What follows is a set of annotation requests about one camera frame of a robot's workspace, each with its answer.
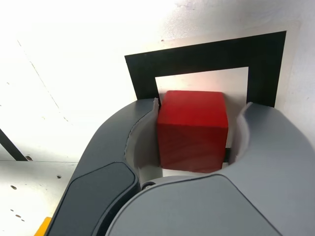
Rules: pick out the black tape strip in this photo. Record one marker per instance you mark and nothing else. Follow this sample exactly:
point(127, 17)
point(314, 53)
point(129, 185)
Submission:
point(9, 145)

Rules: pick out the yellow cube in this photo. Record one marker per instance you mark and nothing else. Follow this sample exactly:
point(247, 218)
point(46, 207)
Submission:
point(44, 228)

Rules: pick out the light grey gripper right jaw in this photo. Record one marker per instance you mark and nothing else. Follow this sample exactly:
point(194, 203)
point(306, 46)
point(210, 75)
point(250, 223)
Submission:
point(201, 209)

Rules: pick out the red cube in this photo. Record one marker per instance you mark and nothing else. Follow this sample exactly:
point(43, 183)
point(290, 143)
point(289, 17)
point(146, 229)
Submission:
point(192, 127)

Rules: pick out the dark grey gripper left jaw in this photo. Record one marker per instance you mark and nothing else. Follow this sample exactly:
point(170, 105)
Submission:
point(103, 152)

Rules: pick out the black tape square outline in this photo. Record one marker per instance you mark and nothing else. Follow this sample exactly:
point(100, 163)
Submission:
point(140, 73)

